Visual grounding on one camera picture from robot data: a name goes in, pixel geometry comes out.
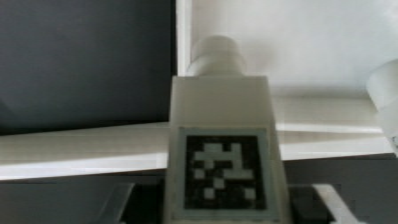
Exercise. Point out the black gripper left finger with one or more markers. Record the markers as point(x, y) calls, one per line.
point(133, 204)

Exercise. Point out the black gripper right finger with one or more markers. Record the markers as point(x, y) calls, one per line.
point(318, 207)

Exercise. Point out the white table leg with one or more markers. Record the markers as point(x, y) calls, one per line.
point(225, 181)

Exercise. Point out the white square tabletop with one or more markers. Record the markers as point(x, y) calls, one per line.
point(313, 42)

